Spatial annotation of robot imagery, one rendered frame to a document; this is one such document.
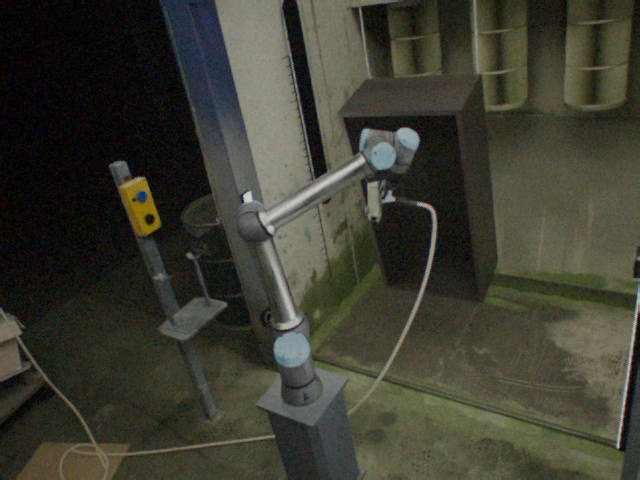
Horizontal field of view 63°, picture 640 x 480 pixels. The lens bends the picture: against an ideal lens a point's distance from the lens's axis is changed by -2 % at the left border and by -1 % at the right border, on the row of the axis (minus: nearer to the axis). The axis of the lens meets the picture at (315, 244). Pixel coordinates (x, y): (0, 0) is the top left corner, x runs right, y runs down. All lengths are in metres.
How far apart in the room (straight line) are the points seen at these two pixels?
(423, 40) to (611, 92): 1.18
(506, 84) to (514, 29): 0.32
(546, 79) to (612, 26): 0.66
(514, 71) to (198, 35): 1.94
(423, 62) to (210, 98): 1.62
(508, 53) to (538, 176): 0.88
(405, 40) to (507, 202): 1.31
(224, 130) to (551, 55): 2.19
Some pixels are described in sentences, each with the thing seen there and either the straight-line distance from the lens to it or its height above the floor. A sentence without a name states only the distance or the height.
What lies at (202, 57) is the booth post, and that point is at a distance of 2.68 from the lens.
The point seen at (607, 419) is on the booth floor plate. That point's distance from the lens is 3.15.
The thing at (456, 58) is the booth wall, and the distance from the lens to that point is 4.06.
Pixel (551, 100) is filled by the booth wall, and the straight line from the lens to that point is 3.97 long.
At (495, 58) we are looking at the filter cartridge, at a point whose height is 1.58.
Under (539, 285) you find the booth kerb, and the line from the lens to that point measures 3.88.
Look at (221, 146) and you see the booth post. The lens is 2.78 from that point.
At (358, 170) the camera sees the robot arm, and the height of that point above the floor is 1.61.
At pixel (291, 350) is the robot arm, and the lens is 2.25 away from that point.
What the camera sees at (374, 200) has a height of 1.37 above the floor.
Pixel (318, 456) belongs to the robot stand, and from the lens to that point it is 2.49.
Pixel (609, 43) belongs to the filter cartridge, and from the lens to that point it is 3.44.
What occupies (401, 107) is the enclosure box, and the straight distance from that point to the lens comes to 2.52.
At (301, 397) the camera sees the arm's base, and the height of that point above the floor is 0.68.
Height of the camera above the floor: 2.30
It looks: 28 degrees down
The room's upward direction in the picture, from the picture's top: 11 degrees counter-clockwise
